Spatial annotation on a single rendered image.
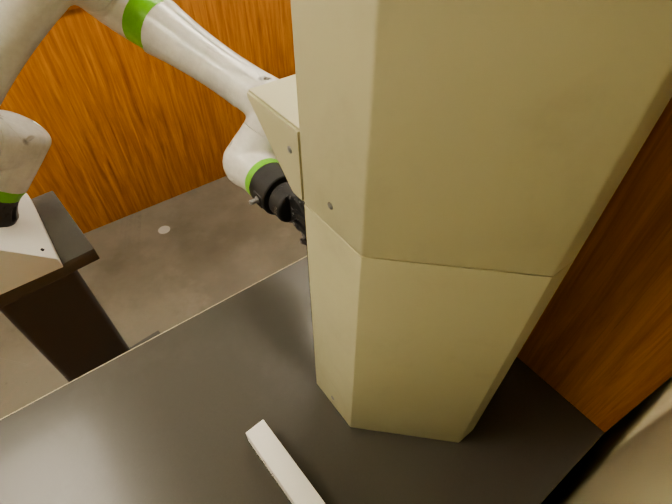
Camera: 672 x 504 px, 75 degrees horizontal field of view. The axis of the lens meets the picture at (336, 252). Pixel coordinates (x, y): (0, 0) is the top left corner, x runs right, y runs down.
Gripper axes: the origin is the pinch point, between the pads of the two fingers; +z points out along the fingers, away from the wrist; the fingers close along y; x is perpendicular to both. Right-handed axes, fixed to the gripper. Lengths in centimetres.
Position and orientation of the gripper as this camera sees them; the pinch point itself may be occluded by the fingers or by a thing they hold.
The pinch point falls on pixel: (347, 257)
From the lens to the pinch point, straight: 75.2
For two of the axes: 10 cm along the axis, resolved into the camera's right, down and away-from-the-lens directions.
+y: 0.0, -6.8, -7.3
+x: 8.0, -4.4, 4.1
